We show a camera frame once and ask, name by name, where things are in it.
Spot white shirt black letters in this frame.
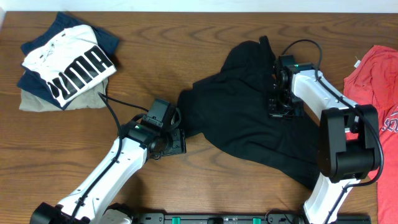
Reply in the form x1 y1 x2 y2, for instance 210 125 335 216
22 25 116 106

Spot black polo shirt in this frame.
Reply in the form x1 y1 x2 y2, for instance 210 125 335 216
177 35 320 189

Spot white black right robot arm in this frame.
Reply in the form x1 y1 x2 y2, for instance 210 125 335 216
268 61 384 224

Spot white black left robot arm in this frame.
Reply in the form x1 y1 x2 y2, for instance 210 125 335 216
30 121 186 224

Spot grey beige folded garment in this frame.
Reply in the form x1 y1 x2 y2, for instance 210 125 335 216
19 78 109 112

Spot black base rail green tabs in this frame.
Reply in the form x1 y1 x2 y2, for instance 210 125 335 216
102 212 373 224

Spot red t-shirt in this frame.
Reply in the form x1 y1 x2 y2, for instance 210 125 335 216
343 45 397 223

